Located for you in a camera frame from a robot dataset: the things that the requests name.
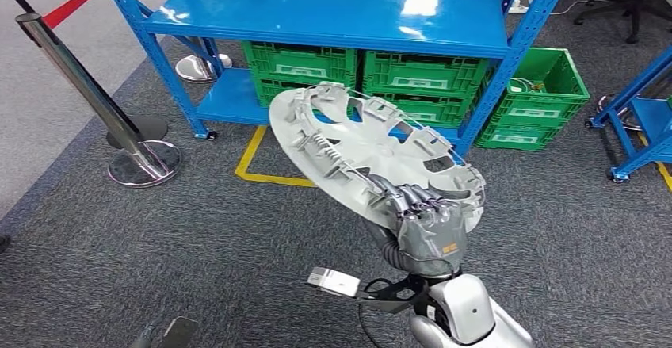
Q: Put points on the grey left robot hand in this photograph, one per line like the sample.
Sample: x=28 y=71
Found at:
x=173 y=335

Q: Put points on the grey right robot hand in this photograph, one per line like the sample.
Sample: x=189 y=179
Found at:
x=430 y=240

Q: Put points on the grey plastic wheel cover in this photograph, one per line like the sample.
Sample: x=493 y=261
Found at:
x=367 y=146

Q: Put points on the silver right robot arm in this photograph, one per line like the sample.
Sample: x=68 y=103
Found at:
x=472 y=314

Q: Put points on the blue metal shelf rack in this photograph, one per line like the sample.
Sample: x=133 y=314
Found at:
x=648 y=120
x=325 y=15

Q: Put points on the chrome stool base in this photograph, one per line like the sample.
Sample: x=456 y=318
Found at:
x=619 y=117

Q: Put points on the white power strip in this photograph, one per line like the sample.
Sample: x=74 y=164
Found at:
x=517 y=5

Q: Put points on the black office chair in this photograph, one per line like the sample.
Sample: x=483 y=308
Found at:
x=630 y=9

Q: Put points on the black camera bracket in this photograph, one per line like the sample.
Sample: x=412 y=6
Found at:
x=394 y=293

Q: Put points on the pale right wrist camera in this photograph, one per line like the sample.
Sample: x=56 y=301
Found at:
x=333 y=281

